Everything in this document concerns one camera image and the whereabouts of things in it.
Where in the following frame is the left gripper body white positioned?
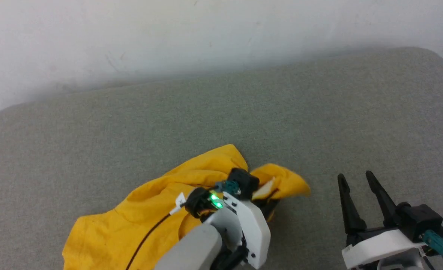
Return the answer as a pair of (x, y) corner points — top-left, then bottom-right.
(204, 192), (271, 270)

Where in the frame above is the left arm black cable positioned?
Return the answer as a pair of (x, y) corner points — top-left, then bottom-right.
(126, 181), (241, 270)

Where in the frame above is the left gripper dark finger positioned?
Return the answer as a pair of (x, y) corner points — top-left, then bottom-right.
(258, 200), (280, 222)

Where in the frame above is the yellow cartoon print t-shirt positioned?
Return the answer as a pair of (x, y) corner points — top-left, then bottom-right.
(62, 144), (311, 270)

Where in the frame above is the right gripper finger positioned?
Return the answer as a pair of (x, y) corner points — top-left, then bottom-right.
(337, 173), (368, 235)
(365, 170), (398, 228)

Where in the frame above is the white cable label tag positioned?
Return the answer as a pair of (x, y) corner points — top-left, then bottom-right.
(170, 193), (186, 215)

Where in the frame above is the right arm teal plug cable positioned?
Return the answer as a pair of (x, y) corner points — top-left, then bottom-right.
(421, 230), (443, 270)

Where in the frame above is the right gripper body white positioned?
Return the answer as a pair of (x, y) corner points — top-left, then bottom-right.
(342, 226), (429, 270)

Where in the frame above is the grey-green fabric sofa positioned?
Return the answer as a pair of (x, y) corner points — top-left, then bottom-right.
(0, 47), (443, 270)

